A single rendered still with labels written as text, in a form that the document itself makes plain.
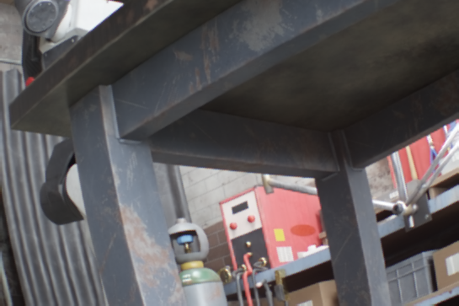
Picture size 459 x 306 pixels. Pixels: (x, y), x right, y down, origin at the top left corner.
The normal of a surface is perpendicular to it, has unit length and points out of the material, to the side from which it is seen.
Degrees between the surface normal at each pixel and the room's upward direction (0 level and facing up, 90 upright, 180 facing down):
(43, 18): 144
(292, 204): 90
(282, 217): 90
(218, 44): 90
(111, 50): 180
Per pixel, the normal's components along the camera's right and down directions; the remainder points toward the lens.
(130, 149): 0.71, -0.37
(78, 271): -0.08, -0.30
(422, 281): -0.67, -0.10
